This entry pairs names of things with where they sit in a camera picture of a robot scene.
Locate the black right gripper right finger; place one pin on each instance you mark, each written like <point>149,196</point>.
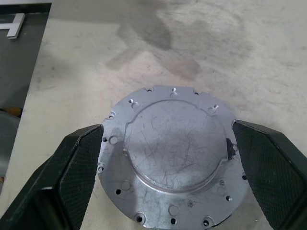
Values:
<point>275,179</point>

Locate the silver round motor lid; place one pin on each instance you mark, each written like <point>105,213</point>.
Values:
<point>172,148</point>

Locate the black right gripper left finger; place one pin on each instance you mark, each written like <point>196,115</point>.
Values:
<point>60,179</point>

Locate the silver T-shaped piece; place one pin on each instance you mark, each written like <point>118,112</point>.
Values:
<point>15,26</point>

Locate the grey rounded shape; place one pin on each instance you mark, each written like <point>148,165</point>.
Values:
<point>7,143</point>

